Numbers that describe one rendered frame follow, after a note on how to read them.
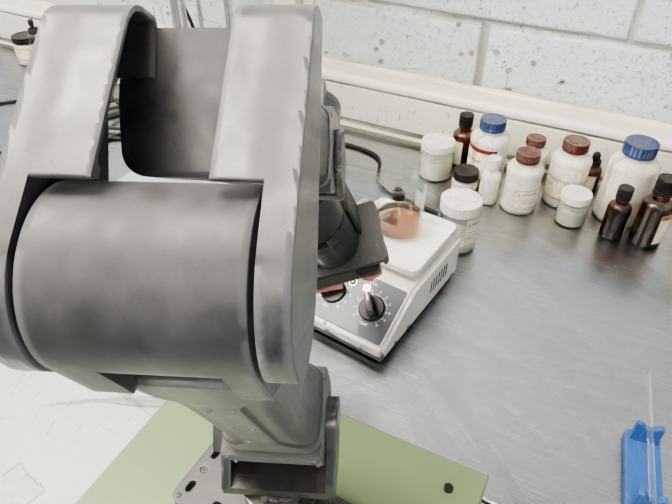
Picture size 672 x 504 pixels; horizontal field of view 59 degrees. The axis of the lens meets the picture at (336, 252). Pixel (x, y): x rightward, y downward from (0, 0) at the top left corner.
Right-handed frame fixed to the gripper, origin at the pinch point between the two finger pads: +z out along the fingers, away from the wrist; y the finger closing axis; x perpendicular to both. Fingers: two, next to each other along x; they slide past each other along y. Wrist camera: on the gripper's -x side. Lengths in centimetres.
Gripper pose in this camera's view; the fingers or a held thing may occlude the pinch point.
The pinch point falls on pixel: (353, 276)
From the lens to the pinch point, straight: 65.1
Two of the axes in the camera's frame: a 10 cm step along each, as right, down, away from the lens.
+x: 1.6, 8.8, -4.5
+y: -9.5, 2.6, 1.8
